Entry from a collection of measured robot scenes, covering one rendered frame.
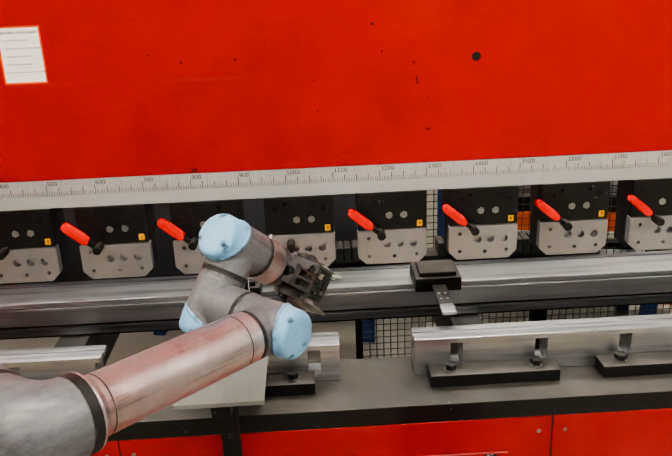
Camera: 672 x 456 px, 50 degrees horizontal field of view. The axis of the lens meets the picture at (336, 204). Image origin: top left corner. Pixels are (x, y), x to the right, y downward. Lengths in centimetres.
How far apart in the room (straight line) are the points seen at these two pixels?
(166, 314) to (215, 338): 103
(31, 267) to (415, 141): 87
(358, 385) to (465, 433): 26
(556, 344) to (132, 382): 116
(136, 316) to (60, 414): 119
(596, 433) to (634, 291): 48
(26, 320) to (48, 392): 126
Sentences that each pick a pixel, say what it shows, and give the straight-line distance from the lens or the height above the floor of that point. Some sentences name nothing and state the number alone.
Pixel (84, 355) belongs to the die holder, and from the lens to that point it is 182.
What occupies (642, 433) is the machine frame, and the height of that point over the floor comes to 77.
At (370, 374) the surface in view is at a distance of 178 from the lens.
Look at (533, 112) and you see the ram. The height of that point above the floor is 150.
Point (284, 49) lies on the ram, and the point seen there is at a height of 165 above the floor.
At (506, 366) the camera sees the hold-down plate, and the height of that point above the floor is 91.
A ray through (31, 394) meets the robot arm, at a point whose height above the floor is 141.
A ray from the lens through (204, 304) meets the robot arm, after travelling 113.
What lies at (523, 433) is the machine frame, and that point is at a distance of 178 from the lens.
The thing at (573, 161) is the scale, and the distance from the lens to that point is 164.
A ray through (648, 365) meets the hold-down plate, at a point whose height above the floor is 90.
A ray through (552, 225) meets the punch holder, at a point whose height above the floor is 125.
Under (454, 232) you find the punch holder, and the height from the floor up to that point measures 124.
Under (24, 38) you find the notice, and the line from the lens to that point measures 158.
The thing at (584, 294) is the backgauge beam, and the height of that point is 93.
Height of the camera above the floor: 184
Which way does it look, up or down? 20 degrees down
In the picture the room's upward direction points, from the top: 2 degrees counter-clockwise
